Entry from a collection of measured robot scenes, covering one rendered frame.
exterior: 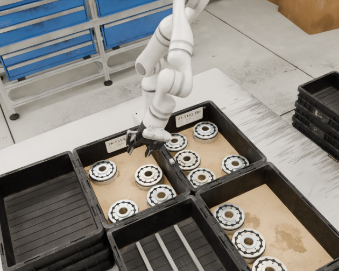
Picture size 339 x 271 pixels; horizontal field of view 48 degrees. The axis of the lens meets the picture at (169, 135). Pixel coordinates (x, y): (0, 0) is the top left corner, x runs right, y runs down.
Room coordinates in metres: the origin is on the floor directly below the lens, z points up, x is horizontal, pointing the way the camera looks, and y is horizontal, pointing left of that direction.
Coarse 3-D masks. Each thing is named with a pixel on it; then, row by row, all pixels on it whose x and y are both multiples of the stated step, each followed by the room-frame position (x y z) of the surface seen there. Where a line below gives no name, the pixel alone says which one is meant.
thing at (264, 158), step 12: (192, 108) 1.21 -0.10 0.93; (216, 108) 1.19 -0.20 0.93; (228, 120) 1.11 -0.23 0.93; (240, 132) 1.03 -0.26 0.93; (252, 144) 0.97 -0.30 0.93; (168, 156) 0.94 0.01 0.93; (264, 156) 0.90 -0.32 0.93; (180, 168) 0.88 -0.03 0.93; (240, 168) 0.86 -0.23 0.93; (216, 180) 0.82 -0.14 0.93; (192, 192) 0.78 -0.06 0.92
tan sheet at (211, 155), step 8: (192, 128) 1.19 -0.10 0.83; (192, 136) 1.14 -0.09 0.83; (192, 144) 1.10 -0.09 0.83; (200, 144) 1.09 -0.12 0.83; (208, 144) 1.09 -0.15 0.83; (216, 144) 1.08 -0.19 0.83; (224, 144) 1.08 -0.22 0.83; (200, 152) 1.05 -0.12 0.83; (208, 152) 1.04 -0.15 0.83; (216, 152) 1.04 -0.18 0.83; (224, 152) 1.04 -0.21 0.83; (232, 152) 1.03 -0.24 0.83; (208, 160) 1.00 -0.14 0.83; (216, 160) 1.00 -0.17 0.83; (208, 168) 0.96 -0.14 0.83; (216, 168) 0.96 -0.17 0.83; (216, 176) 0.92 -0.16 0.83
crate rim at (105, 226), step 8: (136, 128) 1.11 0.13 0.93; (112, 136) 1.08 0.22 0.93; (88, 144) 1.05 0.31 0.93; (72, 152) 1.01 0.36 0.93; (160, 152) 0.97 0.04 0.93; (168, 160) 0.92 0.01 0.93; (80, 168) 0.92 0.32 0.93; (176, 176) 0.85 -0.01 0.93; (88, 184) 0.86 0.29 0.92; (184, 184) 0.81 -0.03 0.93; (184, 192) 0.77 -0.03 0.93; (96, 200) 0.78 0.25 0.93; (168, 200) 0.75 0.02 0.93; (96, 208) 0.74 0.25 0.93; (152, 208) 0.72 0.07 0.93; (136, 216) 0.70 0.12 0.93; (104, 224) 0.68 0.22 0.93; (112, 224) 0.68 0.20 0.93
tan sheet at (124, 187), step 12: (120, 156) 1.06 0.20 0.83; (132, 156) 1.06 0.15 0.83; (144, 156) 1.05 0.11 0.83; (84, 168) 1.02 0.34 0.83; (120, 168) 1.00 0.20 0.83; (132, 168) 0.99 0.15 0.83; (120, 180) 0.94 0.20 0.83; (132, 180) 0.93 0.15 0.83; (96, 192) 0.89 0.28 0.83; (108, 192) 0.89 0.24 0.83; (120, 192) 0.88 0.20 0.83; (132, 192) 0.88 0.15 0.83; (144, 192) 0.87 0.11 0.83; (108, 204) 0.83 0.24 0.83; (144, 204) 0.82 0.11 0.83
